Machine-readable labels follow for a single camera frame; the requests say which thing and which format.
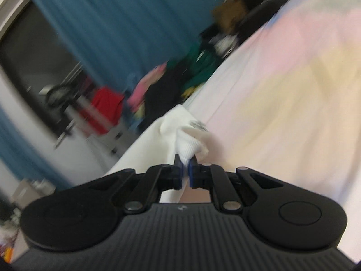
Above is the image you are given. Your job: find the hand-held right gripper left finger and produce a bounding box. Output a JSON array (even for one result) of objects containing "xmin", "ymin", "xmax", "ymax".
[{"xmin": 76, "ymin": 154, "xmax": 183, "ymax": 214}]

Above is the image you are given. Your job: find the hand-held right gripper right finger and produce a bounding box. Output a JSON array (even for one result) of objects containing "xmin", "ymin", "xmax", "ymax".
[{"xmin": 188, "ymin": 158, "xmax": 284, "ymax": 213}]

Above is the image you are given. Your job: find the white garment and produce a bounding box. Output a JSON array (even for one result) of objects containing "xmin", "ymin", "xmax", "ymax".
[{"xmin": 106, "ymin": 104, "xmax": 211, "ymax": 204}]

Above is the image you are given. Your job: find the pile of colourful clothes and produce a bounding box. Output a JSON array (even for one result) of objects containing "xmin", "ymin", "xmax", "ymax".
[{"xmin": 125, "ymin": 41, "xmax": 226, "ymax": 130}]

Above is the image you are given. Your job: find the red cloth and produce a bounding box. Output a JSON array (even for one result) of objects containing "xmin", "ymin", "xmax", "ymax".
[{"xmin": 80, "ymin": 87, "xmax": 126, "ymax": 134}]

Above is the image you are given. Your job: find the pastel checkered bed sheet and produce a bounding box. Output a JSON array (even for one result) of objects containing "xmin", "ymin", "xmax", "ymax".
[{"xmin": 194, "ymin": 0, "xmax": 361, "ymax": 260}]

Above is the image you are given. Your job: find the blue curtain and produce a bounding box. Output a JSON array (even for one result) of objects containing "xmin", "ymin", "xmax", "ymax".
[{"xmin": 0, "ymin": 0, "xmax": 229, "ymax": 184}]

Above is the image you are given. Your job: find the brown bag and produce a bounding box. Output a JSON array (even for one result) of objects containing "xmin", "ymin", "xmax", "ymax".
[{"xmin": 212, "ymin": 0, "xmax": 249, "ymax": 34}]

